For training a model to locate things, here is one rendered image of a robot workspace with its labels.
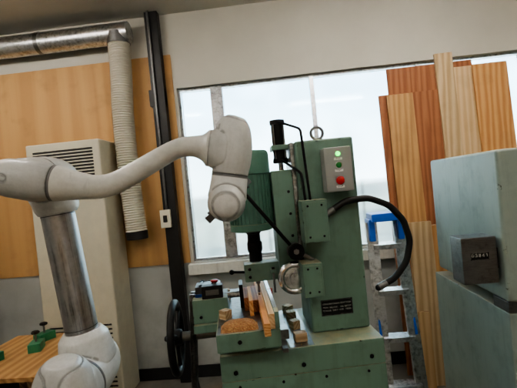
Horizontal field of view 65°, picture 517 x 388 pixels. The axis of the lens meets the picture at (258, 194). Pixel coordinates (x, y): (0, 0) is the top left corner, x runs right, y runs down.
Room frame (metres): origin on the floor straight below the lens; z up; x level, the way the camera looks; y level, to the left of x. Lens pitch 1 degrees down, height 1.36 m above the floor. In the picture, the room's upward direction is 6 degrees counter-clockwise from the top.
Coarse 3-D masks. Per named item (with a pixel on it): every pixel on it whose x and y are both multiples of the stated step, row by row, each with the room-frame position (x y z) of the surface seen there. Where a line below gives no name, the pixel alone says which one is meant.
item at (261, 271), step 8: (248, 264) 1.56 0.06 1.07; (256, 264) 1.56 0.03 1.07; (264, 264) 1.56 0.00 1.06; (272, 264) 1.56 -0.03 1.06; (248, 272) 1.56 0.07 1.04; (256, 272) 1.56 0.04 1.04; (264, 272) 1.56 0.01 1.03; (248, 280) 1.56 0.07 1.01; (256, 280) 1.56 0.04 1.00; (264, 280) 1.56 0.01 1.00
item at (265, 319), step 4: (256, 284) 1.76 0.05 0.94; (256, 288) 1.70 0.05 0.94; (256, 292) 1.63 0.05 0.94; (260, 292) 1.63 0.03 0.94; (260, 300) 1.50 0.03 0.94; (260, 304) 1.45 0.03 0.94; (264, 304) 1.45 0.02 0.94; (260, 308) 1.41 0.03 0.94; (264, 308) 1.40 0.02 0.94; (260, 312) 1.41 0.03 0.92; (264, 312) 1.36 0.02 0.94; (264, 316) 1.31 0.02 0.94; (268, 316) 1.31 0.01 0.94; (264, 320) 1.27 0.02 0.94; (268, 320) 1.27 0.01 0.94; (264, 324) 1.24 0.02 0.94; (268, 324) 1.24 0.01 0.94; (264, 328) 1.24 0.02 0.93; (268, 328) 1.24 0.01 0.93; (264, 332) 1.27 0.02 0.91; (268, 332) 1.24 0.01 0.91
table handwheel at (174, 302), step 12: (168, 312) 1.50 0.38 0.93; (180, 312) 1.67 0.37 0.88; (168, 324) 1.46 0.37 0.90; (180, 324) 1.69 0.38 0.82; (168, 336) 1.44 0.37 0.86; (180, 336) 1.55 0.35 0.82; (204, 336) 1.56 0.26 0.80; (168, 348) 1.43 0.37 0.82; (180, 348) 1.66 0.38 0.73; (168, 360) 1.44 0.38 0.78; (180, 360) 1.58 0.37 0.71; (180, 372) 1.50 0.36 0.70
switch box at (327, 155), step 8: (320, 152) 1.49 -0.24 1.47; (328, 152) 1.44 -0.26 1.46; (344, 152) 1.44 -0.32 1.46; (328, 160) 1.44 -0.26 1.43; (336, 160) 1.44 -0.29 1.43; (344, 160) 1.44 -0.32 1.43; (328, 168) 1.44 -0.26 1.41; (336, 168) 1.44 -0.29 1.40; (344, 168) 1.44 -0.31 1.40; (328, 176) 1.44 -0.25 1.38; (336, 176) 1.44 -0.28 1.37; (344, 176) 1.44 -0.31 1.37; (352, 176) 1.45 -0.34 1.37; (328, 184) 1.44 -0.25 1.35; (336, 184) 1.44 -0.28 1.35; (344, 184) 1.44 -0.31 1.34; (352, 184) 1.45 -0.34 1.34
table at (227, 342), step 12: (240, 312) 1.52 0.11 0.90; (204, 324) 1.51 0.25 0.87; (216, 324) 1.50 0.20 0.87; (216, 336) 1.29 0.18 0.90; (228, 336) 1.29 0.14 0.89; (240, 336) 1.30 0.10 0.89; (252, 336) 1.30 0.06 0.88; (264, 336) 1.30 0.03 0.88; (276, 336) 1.30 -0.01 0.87; (228, 348) 1.29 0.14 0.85; (240, 348) 1.30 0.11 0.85; (252, 348) 1.30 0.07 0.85
